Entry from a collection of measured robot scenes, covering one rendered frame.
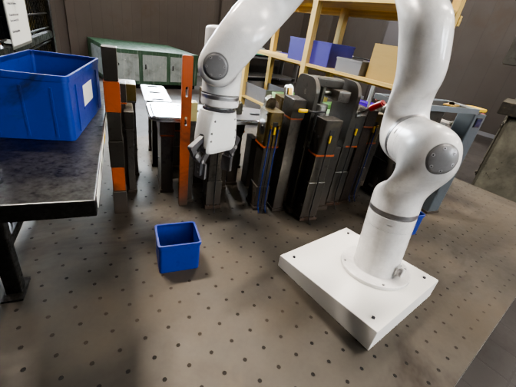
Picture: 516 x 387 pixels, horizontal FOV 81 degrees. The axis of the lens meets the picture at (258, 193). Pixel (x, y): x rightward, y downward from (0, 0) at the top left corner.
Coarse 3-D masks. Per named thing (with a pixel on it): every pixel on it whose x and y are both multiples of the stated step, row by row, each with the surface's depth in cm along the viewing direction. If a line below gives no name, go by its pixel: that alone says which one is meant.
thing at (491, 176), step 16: (512, 48) 266; (512, 64) 269; (512, 112) 266; (512, 128) 272; (496, 144) 283; (512, 144) 275; (496, 160) 286; (512, 160) 278; (480, 176) 298; (496, 176) 289; (512, 176) 281; (496, 192) 293; (512, 192) 284
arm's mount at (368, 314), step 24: (336, 240) 97; (288, 264) 84; (312, 264) 84; (336, 264) 85; (408, 264) 89; (312, 288) 78; (336, 288) 76; (360, 288) 77; (408, 288) 79; (432, 288) 84; (336, 312) 73; (360, 312) 70; (384, 312) 70; (408, 312) 78; (360, 336) 69
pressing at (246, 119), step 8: (152, 104) 109; (160, 104) 110; (168, 104) 112; (176, 104) 114; (200, 104) 119; (152, 112) 101; (160, 112) 102; (168, 112) 103; (176, 112) 105; (248, 112) 120; (256, 112) 122; (152, 120) 97; (160, 120) 97; (168, 120) 97; (176, 120) 98; (240, 120) 107; (248, 120) 109; (256, 120) 110
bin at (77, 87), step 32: (0, 64) 64; (32, 64) 79; (64, 64) 81; (96, 64) 81; (0, 96) 56; (32, 96) 57; (64, 96) 59; (96, 96) 81; (0, 128) 59; (32, 128) 60; (64, 128) 62
